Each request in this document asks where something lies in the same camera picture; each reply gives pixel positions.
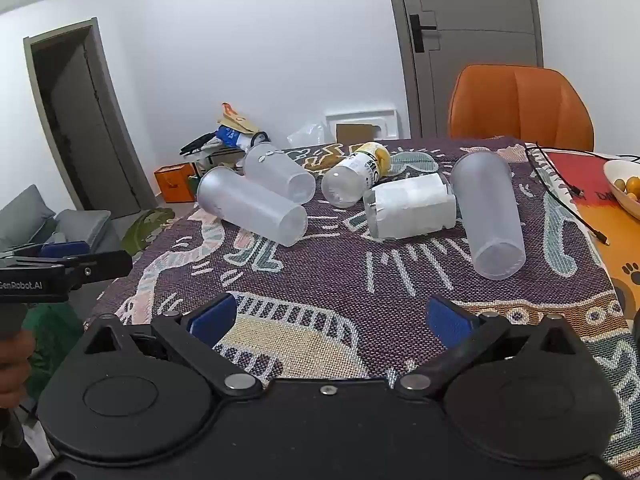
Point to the green cloth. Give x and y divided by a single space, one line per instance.
52 345

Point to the person's left hand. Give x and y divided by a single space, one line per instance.
12 367

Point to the purple patterned woven blanket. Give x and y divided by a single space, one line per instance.
350 270

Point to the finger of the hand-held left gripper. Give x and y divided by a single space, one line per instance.
62 249
102 265

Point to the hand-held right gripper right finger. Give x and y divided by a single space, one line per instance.
447 321

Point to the frosted cup with silver mark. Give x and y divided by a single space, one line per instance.
280 172

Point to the tall frosted plastic cup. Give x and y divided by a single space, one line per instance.
487 210

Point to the blue white packet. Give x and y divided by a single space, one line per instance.
232 136

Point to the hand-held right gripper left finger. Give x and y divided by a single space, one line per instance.
212 319

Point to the tan paper bag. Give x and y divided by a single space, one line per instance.
235 119

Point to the white paper wrapped cup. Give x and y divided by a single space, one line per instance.
410 205

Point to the orange paw print mat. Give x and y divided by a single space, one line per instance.
600 230

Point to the white framed panel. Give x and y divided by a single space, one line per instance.
362 116

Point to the orange chair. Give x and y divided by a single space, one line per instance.
520 105

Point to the orange box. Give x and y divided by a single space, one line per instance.
172 184

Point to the yellow green fruit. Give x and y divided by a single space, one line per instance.
619 184

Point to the orange fruit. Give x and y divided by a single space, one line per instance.
633 183

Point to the grey door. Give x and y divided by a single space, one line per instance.
475 60

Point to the wide frosted plastic cup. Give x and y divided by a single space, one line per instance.
250 205

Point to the yellow label plastic cup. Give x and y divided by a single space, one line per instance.
352 175

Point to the grey sofa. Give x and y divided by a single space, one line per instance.
35 220

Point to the white bowl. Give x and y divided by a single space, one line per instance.
622 202

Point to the clear plastic bag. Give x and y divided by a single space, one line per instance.
306 136

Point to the brown cardboard piece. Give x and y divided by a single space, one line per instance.
352 134

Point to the black folded item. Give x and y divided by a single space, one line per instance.
197 144

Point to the dark doorway frame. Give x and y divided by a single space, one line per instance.
80 125

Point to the green bag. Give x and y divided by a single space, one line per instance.
145 227

